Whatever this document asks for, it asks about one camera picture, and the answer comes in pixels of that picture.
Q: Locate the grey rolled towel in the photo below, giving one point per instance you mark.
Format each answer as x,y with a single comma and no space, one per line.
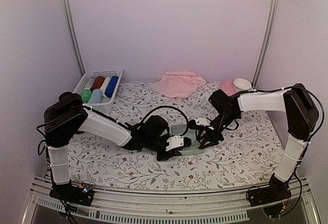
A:
89,84

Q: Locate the green rolled towel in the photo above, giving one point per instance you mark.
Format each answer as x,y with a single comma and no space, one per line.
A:
86,95

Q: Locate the pink plate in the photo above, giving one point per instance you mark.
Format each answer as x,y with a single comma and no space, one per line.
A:
228,87

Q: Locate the white rolled towel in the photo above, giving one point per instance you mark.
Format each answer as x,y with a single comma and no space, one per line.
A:
104,85

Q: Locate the black cylinder cup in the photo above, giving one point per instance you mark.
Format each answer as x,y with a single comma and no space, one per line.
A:
66,97

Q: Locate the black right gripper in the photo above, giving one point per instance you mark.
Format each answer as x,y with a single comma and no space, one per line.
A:
210,135

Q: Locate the green towel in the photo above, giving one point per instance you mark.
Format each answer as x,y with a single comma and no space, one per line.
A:
193,149
86,95

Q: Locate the red rolled towel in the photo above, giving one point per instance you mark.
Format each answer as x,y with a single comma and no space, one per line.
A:
97,83

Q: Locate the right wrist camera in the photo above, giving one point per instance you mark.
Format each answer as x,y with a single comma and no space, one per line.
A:
199,123

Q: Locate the light blue rolled towel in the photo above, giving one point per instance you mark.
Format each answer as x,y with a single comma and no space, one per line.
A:
96,96

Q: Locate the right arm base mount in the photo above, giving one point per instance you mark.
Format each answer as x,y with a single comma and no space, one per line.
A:
257,196

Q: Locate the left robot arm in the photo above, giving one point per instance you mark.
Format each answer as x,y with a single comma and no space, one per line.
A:
70,116

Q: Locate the left aluminium frame post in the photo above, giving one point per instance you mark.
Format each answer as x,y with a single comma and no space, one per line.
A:
72,34

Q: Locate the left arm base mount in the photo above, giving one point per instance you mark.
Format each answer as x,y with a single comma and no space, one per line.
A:
72,194

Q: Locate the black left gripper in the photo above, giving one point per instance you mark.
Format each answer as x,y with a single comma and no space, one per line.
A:
172,153

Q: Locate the white plastic basket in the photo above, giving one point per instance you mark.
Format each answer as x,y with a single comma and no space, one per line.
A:
106,103

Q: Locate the white bowl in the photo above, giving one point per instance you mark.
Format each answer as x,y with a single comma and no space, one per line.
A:
240,84

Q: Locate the right aluminium frame post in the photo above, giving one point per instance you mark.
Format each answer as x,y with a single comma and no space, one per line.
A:
265,43

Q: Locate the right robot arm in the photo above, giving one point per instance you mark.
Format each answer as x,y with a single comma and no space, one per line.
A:
302,110

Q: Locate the front aluminium rail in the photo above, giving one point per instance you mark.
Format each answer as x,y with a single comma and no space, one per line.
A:
115,205

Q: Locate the aluminium frame post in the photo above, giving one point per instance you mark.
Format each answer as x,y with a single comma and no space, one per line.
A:
265,43
72,34

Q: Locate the pink towel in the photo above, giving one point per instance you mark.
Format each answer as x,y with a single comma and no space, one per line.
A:
180,84

